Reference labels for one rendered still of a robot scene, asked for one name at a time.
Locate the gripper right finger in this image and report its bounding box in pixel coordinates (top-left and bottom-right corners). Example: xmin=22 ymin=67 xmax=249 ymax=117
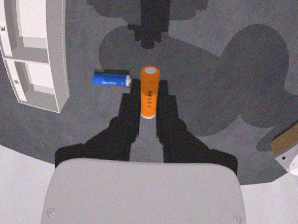
xmin=156 ymin=80 xmax=238 ymax=176

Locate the white three-compartment bin rack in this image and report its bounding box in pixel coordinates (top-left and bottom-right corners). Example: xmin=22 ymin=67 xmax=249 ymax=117
xmin=0 ymin=0 xmax=70 ymax=113

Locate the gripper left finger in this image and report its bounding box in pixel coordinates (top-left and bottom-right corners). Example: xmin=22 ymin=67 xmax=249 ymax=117
xmin=55 ymin=79 xmax=141 ymax=169

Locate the orange battery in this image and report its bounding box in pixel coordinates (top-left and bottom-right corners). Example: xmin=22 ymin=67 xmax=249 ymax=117
xmin=141 ymin=66 xmax=160 ymax=119

